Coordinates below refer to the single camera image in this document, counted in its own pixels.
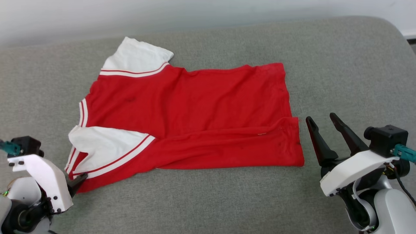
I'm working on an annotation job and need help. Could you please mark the teal camera connector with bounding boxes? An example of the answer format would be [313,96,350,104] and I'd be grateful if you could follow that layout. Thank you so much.
[0,140,21,156]
[391,144,416,164]

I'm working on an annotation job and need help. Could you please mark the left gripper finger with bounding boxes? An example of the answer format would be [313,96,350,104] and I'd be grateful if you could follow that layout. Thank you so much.
[67,174,88,197]

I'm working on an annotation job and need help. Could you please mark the teal right camera connector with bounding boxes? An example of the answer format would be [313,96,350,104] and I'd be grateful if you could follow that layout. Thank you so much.
[391,144,416,164]

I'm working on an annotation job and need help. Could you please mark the red and white garment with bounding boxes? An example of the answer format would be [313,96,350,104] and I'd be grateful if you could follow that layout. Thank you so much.
[64,36,305,194]

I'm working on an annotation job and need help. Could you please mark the white flat right gripper cable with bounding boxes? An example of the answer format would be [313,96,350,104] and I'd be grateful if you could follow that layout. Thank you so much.
[352,177,378,231]

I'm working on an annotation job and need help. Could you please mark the grey fabric sofa seat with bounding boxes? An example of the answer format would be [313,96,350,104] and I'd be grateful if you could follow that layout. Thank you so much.
[0,16,416,234]

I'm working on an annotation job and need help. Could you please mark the teal left camera connector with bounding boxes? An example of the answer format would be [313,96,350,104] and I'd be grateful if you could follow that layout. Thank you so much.
[0,140,21,156]

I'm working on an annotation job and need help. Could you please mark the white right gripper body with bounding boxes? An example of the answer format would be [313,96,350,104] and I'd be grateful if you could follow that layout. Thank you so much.
[320,150,398,197]

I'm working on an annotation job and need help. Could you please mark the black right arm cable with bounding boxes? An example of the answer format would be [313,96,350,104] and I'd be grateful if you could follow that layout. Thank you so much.
[392,164,416,207]

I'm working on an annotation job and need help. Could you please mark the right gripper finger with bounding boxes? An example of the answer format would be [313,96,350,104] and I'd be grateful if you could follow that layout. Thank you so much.
[305,116,338,168]
[330,113,369,156]

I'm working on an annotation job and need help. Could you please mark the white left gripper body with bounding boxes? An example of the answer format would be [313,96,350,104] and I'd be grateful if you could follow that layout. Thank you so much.
[7,154,73,213]

